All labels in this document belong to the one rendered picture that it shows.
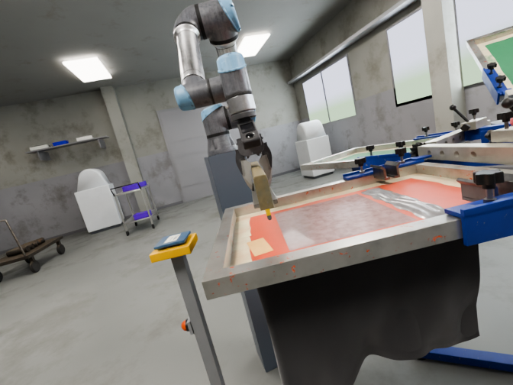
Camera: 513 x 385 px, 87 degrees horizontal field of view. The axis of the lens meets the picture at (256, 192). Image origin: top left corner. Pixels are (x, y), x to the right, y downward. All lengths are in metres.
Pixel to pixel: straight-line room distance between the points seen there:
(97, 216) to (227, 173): 6.59
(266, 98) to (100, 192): 5.49
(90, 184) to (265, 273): 7.32
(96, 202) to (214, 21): 6.83
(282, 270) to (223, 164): 0.86
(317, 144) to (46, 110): 7.00
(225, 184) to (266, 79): 8.04
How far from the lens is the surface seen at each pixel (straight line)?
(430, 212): 0.74
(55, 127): 8.96
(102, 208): 7.69
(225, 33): 1.18
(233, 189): 1.31
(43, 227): 9.23
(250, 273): 0.51
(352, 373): 0.79
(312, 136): 6.98
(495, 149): 1.02
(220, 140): 1.33
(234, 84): 0.75
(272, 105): 9.10
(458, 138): 1.55
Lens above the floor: 1.21
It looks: 10 degrees down
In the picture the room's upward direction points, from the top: 14 degrees counter-clockwise
